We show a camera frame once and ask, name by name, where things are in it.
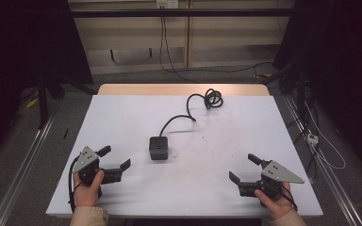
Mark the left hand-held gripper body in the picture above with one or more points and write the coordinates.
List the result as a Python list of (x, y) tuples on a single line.
[(86, 160)]

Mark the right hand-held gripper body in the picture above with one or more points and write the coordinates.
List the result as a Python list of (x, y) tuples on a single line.
[(279, 174)]

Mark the black power adapter box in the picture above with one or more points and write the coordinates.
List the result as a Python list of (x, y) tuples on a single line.
[(158, 148)]

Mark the person's right hand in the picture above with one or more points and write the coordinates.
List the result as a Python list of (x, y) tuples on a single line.
[(278, 207)]

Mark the person's left hand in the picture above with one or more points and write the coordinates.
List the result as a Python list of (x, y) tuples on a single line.
[(87, 194)]

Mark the white table mat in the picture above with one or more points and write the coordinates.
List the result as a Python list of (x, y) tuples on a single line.
[(201, 175)]

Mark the black pen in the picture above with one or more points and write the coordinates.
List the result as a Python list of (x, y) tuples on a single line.
[(65, 133)]

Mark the black metal stand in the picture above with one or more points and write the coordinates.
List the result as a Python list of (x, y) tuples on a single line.
[(43, 100)]

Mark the yellow floor tape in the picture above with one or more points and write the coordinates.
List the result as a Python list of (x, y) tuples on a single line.
[(32, 102)]

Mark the black curtain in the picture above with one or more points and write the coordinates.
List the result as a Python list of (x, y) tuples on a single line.
[(345, 62), (19, 47)]

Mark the black horizontal bar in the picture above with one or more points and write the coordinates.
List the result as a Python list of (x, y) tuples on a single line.
[(182, 12)]

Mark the aluminium floor rail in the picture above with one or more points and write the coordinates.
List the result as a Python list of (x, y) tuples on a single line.
[(22, 171), (330, 175)]

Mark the white wall socket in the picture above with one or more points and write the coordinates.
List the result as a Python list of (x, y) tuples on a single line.
[(167, 3)]

